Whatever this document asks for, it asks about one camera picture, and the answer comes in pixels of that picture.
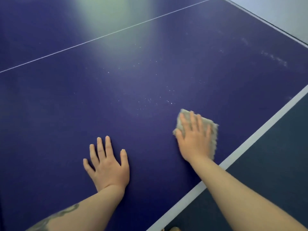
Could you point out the person's left hand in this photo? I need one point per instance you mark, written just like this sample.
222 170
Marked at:
109 173

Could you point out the person's right hand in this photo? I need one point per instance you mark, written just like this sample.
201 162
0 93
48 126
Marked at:
196 144

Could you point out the grey cleaning cloth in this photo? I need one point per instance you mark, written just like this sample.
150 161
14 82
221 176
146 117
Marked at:
214 141

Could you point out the person's left forearm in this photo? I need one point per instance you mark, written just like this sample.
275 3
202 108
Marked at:
84 211

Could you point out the person's right forearm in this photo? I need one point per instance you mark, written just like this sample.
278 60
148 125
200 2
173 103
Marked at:
240 194

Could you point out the blue table tennis table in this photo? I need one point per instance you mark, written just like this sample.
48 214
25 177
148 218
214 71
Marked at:
96 93

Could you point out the cream right slipper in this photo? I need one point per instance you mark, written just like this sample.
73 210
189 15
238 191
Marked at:
174 229

